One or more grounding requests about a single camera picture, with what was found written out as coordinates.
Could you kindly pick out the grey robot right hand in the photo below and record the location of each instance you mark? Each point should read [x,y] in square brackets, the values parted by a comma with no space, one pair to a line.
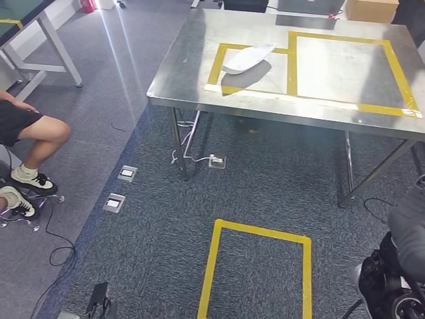
[411,233]

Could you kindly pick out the stainless steel workbench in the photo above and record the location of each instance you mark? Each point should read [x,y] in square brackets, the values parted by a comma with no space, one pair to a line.
[185,66]

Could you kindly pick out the cardboard box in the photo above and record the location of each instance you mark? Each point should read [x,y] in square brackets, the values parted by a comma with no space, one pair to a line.
[371,11]

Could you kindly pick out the white desk green top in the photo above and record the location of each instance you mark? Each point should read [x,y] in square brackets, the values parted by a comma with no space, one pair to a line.
[56,39]

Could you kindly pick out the chrome base stool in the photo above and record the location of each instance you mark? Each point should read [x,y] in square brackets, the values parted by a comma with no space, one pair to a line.
[40,202]

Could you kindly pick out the black hard case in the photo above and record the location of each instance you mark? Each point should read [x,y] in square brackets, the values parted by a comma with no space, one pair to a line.
[246,5]

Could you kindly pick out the small red ribbon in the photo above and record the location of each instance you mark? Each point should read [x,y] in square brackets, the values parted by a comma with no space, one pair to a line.
[331,16]

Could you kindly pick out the small yellow tape rectangle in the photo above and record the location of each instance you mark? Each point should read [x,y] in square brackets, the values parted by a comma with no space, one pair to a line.
[215,64]

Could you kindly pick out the red fire extinguisher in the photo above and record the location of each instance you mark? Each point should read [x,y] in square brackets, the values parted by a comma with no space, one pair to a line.
[87,5]

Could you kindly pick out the person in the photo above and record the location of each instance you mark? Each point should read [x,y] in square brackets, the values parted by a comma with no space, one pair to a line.
[29,132]

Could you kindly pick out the steel floor cover plate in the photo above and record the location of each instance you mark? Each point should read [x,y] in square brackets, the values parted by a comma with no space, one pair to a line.
[68,315]

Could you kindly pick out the large yellow tape rectangle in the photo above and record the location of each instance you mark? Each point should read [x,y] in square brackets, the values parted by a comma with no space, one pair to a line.
[398,75]

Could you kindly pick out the white plastic car part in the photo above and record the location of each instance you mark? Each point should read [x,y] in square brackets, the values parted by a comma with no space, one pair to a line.
[249,59]

